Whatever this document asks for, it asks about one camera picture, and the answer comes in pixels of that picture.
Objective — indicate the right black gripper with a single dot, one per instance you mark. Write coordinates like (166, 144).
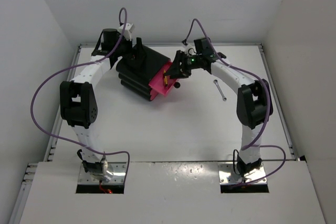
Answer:
(178, 70)

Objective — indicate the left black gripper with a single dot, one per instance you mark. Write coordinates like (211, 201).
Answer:
(138, 54)

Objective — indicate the black drawer cabinet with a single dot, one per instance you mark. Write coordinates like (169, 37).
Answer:
(137, 79)

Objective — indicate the yellow black utility knife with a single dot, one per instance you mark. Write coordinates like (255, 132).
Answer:
(165, 78)

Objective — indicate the pink drawer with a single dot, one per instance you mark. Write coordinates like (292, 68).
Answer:
(161, 84)
(153, 91)
(153, 96)

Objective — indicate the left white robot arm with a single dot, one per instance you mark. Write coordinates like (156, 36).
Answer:
(78, 106)

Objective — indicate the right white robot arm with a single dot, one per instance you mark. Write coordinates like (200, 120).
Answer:
(254, 105)

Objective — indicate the silver wrench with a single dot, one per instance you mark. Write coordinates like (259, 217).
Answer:
(220, 90)

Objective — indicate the white front cover panel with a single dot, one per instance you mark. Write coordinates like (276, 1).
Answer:
(171, 193)

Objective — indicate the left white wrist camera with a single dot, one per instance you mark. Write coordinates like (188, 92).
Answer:
(127, 29)

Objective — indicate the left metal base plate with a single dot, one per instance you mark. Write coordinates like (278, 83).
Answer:
(114, 175)

